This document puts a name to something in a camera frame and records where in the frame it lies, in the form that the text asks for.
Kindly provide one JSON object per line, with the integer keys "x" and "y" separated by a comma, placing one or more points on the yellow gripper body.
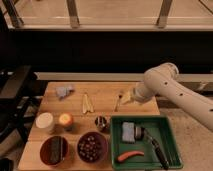
{"x": 126, "y": 98}

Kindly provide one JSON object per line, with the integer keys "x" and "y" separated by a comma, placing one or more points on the small grey-blue towel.
{"x": 64, "y": 91}

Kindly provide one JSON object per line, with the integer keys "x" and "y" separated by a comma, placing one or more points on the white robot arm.
{"x": 162, "y": 80}

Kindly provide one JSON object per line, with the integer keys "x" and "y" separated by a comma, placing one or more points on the green plastic tray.
{"x": 159, "y": 128}

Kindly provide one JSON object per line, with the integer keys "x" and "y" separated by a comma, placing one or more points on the small metal cup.
{"x": 101, "y": 123}

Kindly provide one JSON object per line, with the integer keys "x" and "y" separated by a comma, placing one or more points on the brown bowl with nuts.
{"x": 92, "y": 147}

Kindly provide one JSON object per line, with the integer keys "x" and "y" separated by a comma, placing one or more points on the orange carrot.
{"x": 122, "y": 157}

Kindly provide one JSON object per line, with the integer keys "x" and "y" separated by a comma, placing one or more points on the white lidded jar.
{"x": 45, "y": 122}

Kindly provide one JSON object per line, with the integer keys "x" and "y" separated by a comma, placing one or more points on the brown bowl with dark block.
{"x": 54, "y": 150}

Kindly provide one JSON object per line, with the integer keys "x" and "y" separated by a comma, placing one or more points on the black chair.
{"x": 16, "y": 95}

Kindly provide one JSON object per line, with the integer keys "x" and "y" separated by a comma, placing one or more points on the black handled brush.
{"x": 142, "y": 133}

